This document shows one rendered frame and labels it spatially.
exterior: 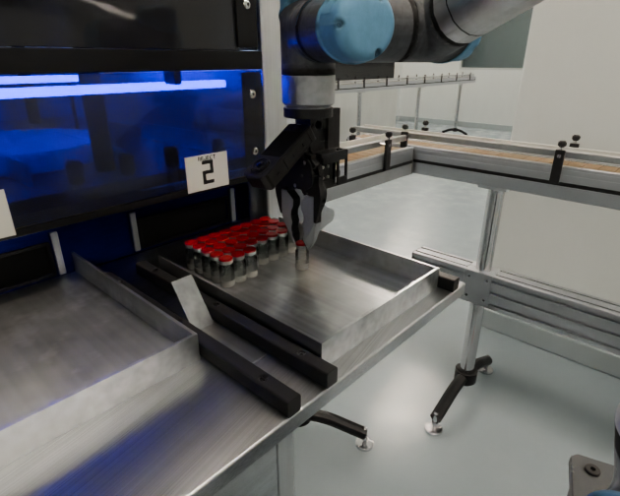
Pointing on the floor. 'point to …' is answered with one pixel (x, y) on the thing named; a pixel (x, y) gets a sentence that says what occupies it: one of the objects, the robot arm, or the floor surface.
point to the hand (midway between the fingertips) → (299, 239)
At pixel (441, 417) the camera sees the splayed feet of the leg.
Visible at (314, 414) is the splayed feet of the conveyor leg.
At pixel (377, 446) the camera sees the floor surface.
